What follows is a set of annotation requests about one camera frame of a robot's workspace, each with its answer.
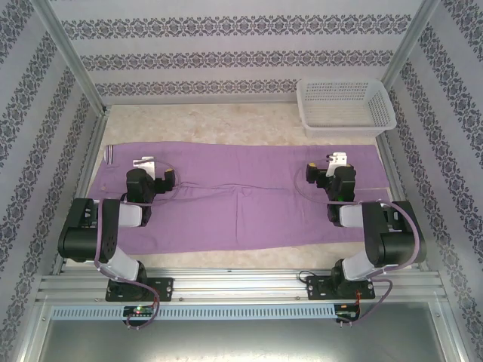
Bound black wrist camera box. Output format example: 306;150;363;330
306;162;328;186
155;168;176;194

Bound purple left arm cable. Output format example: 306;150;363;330
93;158;183;330

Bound aluminium mounting rail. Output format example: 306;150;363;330
36;268;443;303

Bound grey slotted cable duct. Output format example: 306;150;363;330
50;305;337;321

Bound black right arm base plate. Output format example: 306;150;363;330
306;275;377;302

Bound aluminium frame post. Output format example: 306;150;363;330
381;0;441;90
32;0;108;111

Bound aluminium side rail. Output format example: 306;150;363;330
51;106;111;276
376;131;429;271

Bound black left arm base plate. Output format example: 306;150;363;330
105;277;175;303

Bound white plastic mesh basket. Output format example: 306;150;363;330
296;79;398;139

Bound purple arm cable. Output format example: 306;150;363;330
93;158;183;330
294;161;423;326

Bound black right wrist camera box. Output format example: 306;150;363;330
306;162;328;186

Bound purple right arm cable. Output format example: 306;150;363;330
294;161;423;326

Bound purple towel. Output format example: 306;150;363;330
91;141;389;255

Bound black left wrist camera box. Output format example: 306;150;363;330
155;168;176;194

